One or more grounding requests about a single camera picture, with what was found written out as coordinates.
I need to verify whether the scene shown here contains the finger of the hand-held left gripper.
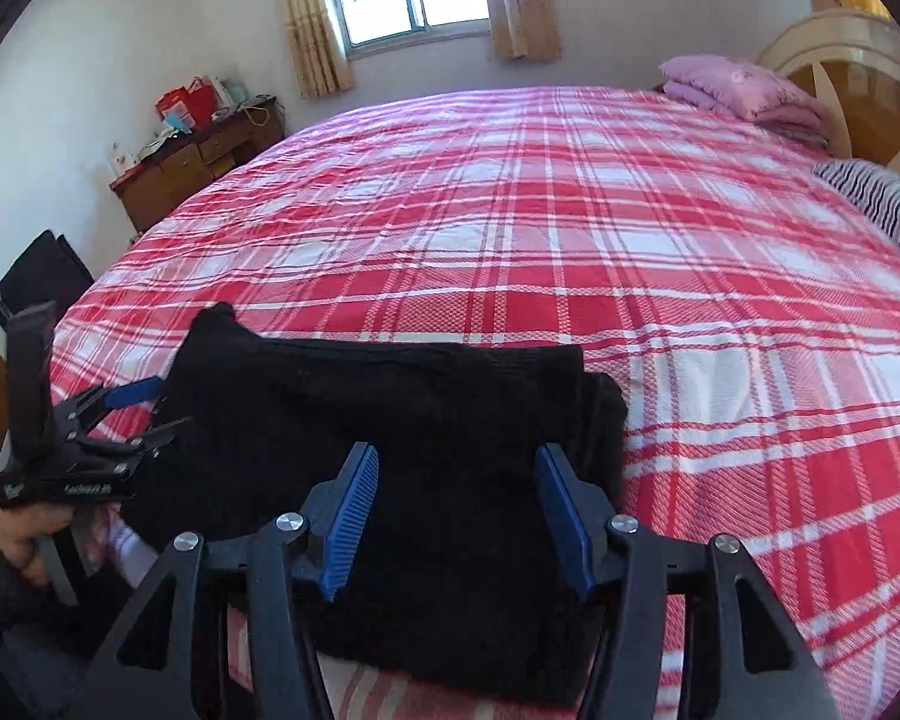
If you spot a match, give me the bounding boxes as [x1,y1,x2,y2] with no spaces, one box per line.
[58,377,165,436]
[79,417,194,466]

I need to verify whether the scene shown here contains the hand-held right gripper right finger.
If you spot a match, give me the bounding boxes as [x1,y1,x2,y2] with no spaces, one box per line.
[534,442,845,720]

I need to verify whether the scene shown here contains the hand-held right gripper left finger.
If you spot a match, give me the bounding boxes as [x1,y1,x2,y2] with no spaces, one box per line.
[82,441,381,720]

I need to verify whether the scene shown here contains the black pants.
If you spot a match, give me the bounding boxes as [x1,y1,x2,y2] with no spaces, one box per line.
[120,302,629,707]

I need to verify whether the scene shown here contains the person's left hand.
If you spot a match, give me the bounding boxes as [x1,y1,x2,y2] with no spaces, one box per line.
[0,501,85,589]

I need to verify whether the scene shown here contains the black bag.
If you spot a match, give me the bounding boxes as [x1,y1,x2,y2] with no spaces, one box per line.
[0,231,95,328]

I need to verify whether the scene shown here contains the wooden desk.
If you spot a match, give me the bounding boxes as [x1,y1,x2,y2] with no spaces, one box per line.
[109,96,287,234]

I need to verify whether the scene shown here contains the red plaid bed sheet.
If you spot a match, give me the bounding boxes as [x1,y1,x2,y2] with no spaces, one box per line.
[49,86,900,720]

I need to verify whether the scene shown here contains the red box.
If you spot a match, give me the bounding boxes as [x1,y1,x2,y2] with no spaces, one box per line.
[155,88,194,133]

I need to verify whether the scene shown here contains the beige curtain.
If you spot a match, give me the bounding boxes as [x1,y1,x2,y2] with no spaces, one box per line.
[479,0,563,62]
[276,0,356,100]

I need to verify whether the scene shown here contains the striped pillow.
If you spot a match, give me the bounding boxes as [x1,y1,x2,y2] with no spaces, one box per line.
[813,158,900,275]

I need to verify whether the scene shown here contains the pink folded quilt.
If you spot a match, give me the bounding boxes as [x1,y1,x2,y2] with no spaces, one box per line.
[658,54,835,140]

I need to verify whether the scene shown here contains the cream wooden headboard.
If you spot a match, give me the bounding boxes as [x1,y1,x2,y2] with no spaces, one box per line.
[756,10,900,167]

